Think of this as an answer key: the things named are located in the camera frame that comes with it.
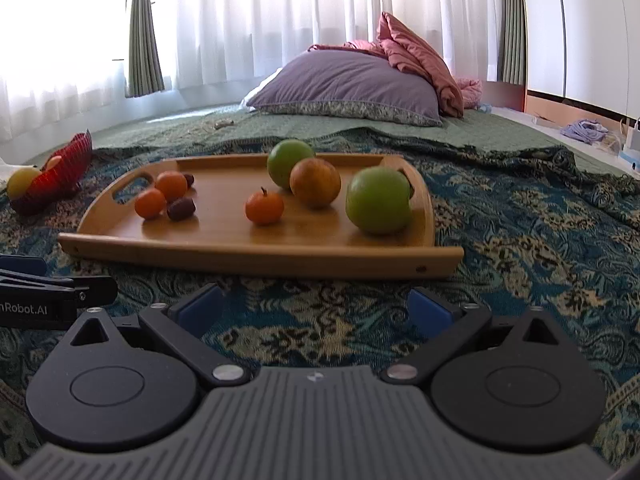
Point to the white pillow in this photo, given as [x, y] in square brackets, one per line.
[262, 90]

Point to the large green apple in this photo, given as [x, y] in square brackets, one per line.
[378, 200]

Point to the purple pillow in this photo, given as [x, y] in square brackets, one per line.
[350, 85]

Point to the red glass bowl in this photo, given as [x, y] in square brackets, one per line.
[60, 167]

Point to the small tangerine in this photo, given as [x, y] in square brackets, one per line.
[150, 203]
[171, 185]

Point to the green quilted bedspread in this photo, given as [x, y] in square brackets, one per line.
[165, 127]

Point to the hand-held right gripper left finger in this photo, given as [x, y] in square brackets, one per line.
[200, 310]

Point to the teal patterned blanket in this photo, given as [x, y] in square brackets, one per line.
[500, 260]

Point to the reddish wooden headboard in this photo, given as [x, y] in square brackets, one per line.
[505, 92]

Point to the green curtain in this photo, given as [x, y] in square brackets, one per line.
[142, 30]
[512, 25]

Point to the small green apple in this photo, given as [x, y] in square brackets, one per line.
[285, 160]

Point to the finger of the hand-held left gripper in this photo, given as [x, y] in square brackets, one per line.
[95, 290]
[22, 265]

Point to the brown date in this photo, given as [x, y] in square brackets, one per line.
[189, 179]
[181, 208]

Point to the tangerine with stem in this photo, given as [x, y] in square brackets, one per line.
[264, 207]

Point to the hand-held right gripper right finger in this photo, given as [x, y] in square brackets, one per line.
[427, 310]

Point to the lilac cloth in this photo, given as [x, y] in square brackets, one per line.
[585, 130]

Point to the white wardrobe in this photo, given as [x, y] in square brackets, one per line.
[575, 25]

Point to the pink quilt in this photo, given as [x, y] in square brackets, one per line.
[415, 50]

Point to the yellow round fruit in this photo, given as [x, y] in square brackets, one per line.
[22, 182]

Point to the white sheer curtain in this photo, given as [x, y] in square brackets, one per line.
[300, 10]

